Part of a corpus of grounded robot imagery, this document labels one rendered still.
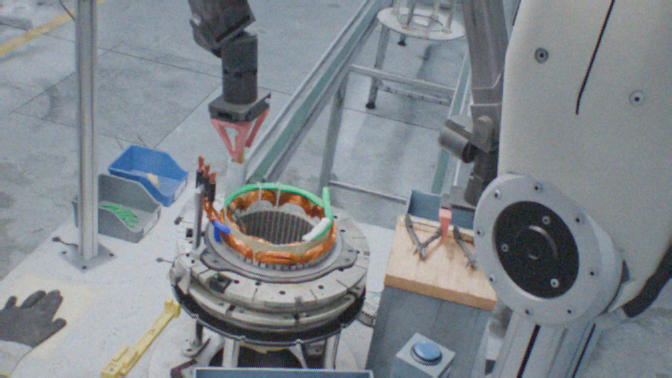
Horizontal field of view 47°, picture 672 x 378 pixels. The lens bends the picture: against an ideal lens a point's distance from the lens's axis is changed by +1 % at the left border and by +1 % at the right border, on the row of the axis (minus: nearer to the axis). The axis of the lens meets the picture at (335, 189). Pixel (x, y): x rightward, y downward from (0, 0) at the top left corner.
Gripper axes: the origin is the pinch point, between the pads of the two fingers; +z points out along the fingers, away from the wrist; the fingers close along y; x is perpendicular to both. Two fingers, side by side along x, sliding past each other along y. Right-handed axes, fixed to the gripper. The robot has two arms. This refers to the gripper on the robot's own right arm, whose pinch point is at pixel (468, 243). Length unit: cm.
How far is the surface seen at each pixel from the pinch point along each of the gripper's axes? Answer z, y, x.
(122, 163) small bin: 25, 82, -41
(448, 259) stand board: 2.0, 2.9, 3.4
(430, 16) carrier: 31, 17, -224
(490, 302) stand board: 2.6, -4.7, 12.2
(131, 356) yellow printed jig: 27, 55, 19
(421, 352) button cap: 3.7, 5.4, 26.8
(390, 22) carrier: 31, 33, -206
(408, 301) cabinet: 6.6, 8.4, 11.6
